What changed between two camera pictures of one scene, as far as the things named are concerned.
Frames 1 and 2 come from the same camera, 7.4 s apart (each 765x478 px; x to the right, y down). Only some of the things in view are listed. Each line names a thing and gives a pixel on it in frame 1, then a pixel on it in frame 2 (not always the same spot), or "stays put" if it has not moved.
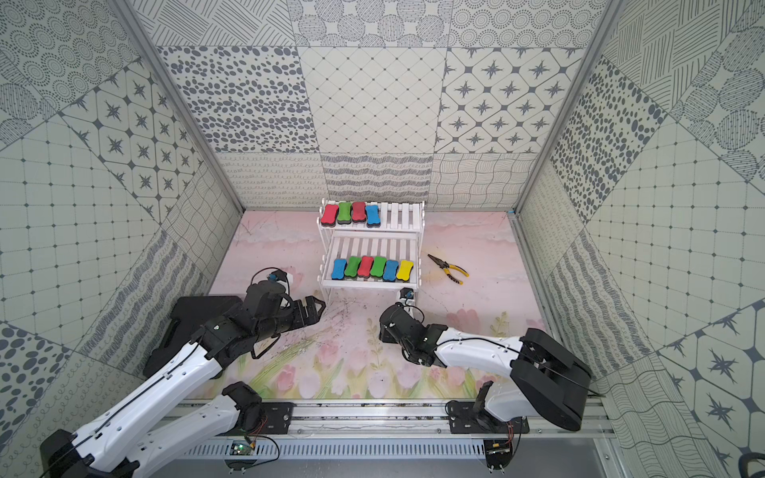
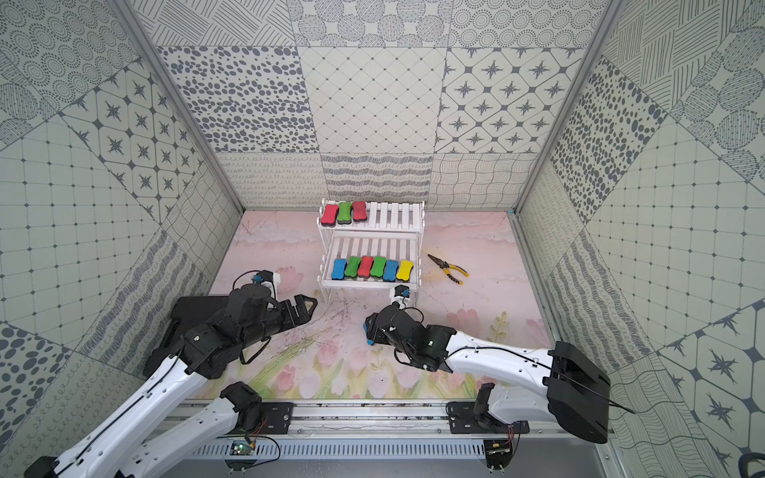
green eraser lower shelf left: [352, 266] stays put
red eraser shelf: [366, 266] stays put
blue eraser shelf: [373, 216] -> [369, 342]
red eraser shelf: [359, 211] stays put
